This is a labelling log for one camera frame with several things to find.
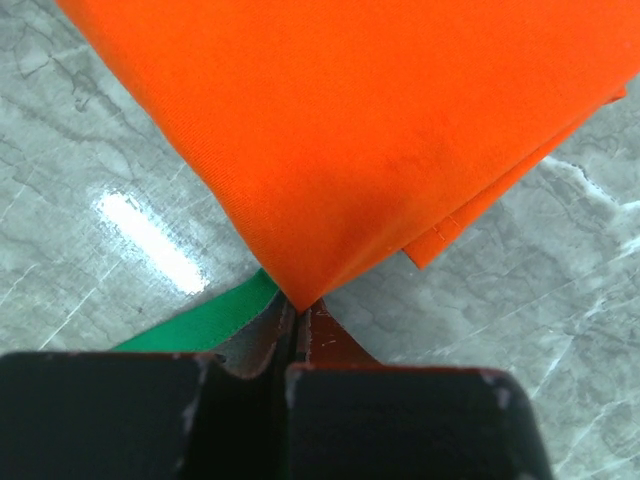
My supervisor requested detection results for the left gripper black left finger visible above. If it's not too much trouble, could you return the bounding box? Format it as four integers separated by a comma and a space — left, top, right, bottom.
1, 295, 295, 479

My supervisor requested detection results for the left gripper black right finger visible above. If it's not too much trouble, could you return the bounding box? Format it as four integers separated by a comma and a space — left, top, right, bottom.
287, 302, 552, 479

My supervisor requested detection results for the green t shirt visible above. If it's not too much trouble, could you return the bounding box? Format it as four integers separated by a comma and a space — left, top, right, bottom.
113, 270, 279, 352

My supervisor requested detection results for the orange t shirt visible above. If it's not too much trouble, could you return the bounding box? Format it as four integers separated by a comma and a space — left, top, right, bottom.
61, 1, 639, 310

